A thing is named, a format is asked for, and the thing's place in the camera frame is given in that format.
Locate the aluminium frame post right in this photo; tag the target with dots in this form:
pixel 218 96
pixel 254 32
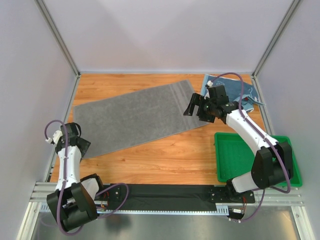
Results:
pixel 294 5

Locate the grey terry towel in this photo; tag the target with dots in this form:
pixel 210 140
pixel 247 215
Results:
pixel 132 119

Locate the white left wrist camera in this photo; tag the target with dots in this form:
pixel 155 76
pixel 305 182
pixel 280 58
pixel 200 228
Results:
pixel 55 138

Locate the green plastic tray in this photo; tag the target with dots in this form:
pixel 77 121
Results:
pixel 233 156

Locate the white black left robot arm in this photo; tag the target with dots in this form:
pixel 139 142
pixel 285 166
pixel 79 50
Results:
pixel 72 203

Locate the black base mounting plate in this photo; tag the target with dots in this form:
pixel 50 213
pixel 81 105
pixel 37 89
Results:
pixel 170 197

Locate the blue patterned towel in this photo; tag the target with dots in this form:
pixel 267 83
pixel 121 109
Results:
pixel 233 91

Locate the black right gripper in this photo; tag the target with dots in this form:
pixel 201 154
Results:
pixel 200 106

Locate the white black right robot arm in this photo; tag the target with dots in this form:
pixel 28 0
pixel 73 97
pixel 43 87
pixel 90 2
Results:
pixel 273 160

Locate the aluminium frame post left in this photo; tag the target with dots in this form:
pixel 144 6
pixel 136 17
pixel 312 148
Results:
pixel 57 35

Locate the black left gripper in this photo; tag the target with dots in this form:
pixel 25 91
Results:
pixel 83 145

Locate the aluminium front rail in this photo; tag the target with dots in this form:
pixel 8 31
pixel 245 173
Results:
pixel 267 198

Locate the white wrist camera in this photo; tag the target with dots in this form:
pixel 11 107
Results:
pixel 209 84
pixel 55 138

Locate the aluminium frame post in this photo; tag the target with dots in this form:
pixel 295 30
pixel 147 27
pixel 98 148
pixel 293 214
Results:
pixel 294 5
pixel 57 35

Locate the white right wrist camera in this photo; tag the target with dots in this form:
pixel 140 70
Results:
pixel 209 84

